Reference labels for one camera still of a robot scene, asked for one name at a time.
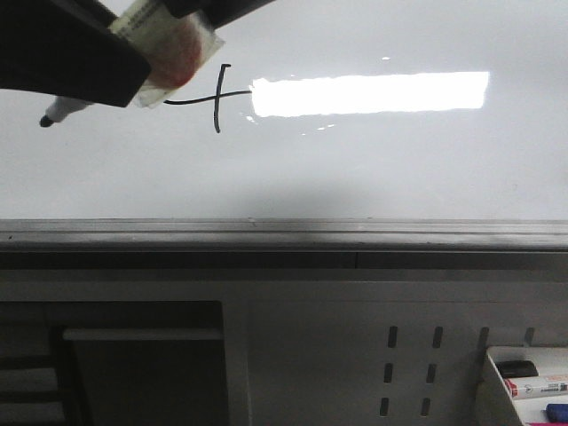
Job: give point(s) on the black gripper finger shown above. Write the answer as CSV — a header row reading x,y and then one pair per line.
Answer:
x,y
218,12
65,48

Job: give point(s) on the white marker storage tray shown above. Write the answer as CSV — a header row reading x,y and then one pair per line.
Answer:
x,y
521,401

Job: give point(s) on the white slotted cabinet panel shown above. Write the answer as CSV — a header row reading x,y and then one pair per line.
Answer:
x,y
341,347

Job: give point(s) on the large white whiteboard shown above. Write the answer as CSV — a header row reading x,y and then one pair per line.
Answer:
x,y
318,123

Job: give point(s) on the blue capped marker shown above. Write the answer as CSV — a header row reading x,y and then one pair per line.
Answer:
x,y
557,412

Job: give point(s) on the red capped white marker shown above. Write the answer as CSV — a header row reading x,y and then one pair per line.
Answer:
x,y
537,387

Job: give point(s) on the white taped whiteboard marker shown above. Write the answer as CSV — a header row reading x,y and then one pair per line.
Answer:
x,y
175,49

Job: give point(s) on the black marker cap in tray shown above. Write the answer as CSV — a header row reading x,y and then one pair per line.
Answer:
x,y
517,369

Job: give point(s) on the dark shelf unit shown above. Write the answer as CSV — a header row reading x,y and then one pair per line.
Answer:
x,y
113,363

